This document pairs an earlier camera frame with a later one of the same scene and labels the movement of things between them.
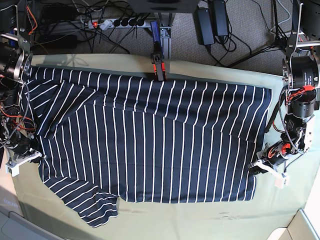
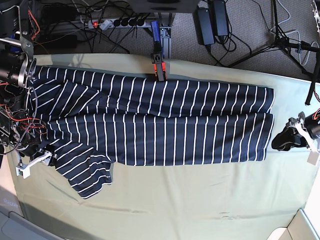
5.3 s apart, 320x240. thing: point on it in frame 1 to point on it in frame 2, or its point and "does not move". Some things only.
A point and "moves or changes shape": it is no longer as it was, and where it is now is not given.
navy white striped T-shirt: x=103 y=138 moves or changes shape
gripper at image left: x=23 y=153 to x=40 y=156
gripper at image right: x=274 y=155 to x=309 y=126
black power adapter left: x=204 y=23 does not move
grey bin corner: x=14 y=227 does not move
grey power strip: x=111 y=23 does not move
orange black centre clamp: x=157 y=57 does not move
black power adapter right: x=221 y=26 does not move
